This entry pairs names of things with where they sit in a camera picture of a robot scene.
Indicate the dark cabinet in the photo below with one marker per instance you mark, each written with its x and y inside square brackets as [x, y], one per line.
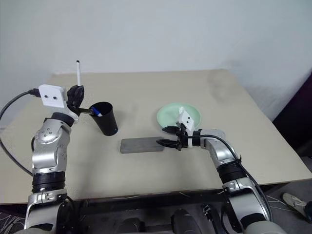
[299, 117]

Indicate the large dark rounded shape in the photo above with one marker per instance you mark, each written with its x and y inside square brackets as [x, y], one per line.
[184, 221]

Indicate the black connector bracket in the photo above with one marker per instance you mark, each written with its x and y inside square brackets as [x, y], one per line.
[207, 211]

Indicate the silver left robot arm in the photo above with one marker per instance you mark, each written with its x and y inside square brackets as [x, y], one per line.
[48, 146]

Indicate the white shoe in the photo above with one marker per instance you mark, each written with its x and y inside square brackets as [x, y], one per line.
[295, 202]

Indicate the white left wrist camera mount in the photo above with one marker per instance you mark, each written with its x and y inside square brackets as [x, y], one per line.
[52, 95]

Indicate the grey glasses case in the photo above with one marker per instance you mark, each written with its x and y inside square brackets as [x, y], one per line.
[139, 145]

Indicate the black cup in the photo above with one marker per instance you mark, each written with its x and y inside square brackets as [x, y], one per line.
[107, 122]

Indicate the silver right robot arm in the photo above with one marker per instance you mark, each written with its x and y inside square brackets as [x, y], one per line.
[219, 151]

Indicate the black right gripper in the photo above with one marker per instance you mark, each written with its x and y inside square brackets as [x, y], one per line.
[181, 142]

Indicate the light green plate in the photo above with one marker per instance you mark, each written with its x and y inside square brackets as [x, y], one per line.
[170, 112]

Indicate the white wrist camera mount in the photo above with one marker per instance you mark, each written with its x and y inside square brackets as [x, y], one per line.
[52, 95]
[187, 119]

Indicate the small dark rounded shape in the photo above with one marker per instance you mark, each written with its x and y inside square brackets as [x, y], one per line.
[132, 226]

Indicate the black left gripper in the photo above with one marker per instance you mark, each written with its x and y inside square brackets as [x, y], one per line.
[73, 101]

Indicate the white marker black cap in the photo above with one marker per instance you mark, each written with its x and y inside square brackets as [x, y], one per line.
[78, 73]

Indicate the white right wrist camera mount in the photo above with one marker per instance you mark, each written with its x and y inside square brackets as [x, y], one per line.
[187, 119]

